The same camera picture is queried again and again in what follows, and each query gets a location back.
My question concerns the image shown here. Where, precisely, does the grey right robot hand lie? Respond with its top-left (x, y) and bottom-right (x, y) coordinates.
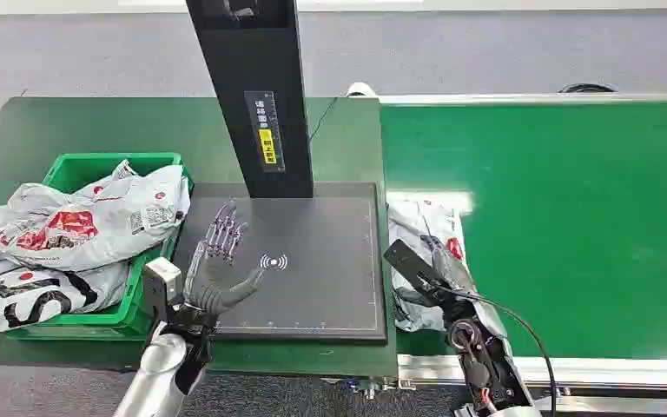
top-left (382, 234), bottom-right (479, 309)

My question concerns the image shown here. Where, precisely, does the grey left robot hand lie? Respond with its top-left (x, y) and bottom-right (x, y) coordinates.
top-left (182, 201), bottom-right (266, 316)

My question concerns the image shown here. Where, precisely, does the large grey parcel bag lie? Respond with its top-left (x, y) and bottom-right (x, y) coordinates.
top-left (0, 160), bottom-right (192, 274)

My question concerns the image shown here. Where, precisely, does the metal table fitting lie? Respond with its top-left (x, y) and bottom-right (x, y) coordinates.
top-left (346, 376), bottom-right (399, 401)

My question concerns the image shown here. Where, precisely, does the black and yellow label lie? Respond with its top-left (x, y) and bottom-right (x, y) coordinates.
top-left (244, 89), bottom-right (287, 175)

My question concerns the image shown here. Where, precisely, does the green conveyor belt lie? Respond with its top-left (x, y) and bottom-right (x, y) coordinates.
top-left (379, 102), bottom-right (667, 361)

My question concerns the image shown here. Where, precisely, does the green plastic crate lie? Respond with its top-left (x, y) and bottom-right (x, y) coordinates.
top-left (3, 151), bottom-right (196, 342)

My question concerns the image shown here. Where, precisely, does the white round object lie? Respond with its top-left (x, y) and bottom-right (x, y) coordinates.
top-left (345, 81), bottom-right (379, 100)

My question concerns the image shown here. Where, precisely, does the grey parcel bag, black print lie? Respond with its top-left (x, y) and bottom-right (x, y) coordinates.
top-left (0, 261), bottom-right (131, 335)

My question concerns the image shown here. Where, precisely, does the black scanner column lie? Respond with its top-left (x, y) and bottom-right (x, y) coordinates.
top-left (185, 0), bottom-right (315, 201)

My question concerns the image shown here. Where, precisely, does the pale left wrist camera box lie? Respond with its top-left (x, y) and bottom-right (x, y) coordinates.
top-left (142, 256), bottom-right (184, 308)

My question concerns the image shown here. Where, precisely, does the black scanner base plate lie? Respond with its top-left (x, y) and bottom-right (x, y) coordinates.
top-left (171, 182), bottom-right (389, 345)

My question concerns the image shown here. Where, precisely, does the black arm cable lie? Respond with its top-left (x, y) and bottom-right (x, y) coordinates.
top-left (419, 279), bottom-right (558, 417)

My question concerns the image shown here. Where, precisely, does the thin black wire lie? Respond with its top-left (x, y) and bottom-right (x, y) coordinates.
top-left (307, 96), bottom-right (340, 142)

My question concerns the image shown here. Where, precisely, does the silver conveyor frame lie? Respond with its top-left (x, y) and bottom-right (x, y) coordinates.
top-left (378, 91), bottom-right (667, 417)

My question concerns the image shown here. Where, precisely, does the black coiled cable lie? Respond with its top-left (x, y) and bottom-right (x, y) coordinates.
top-left (557, 83), bottom-right (620, 96)

